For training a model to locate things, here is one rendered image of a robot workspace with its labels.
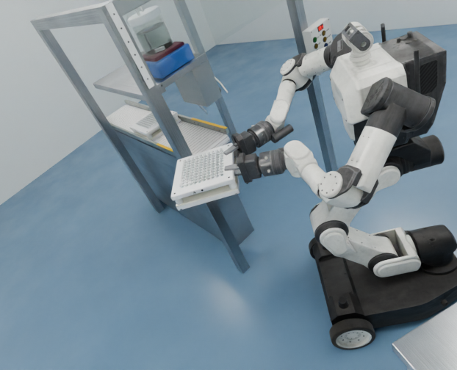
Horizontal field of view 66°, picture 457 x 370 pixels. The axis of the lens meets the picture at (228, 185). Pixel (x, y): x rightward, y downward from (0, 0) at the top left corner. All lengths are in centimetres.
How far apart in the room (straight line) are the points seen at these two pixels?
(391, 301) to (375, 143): 100
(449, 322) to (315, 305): 113
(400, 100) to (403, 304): 107
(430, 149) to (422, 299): 73
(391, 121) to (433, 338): 54
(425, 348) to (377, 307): 86
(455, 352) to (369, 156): 49
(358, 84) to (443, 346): 71
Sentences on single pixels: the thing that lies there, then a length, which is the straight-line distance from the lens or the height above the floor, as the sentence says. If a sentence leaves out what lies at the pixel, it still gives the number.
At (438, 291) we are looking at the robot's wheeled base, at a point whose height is 17.
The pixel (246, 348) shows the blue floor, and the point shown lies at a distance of 206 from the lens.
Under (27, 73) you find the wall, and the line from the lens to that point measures 503.
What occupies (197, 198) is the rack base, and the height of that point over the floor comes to 100.
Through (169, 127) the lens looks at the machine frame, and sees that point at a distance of 165.
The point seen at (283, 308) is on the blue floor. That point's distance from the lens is 211.
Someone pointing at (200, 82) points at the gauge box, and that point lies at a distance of 179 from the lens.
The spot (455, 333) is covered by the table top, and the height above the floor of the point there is 86.
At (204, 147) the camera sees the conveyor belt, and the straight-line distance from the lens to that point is 193.
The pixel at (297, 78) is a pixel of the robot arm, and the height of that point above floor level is 111.
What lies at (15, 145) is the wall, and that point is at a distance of 502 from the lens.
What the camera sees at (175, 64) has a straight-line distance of 163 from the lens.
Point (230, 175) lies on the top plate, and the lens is 127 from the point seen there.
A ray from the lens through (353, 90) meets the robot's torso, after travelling 116.
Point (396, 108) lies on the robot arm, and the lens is 105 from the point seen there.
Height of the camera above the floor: 177
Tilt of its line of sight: 36 degrees down
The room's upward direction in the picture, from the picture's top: 25 degrees counter-clockwise
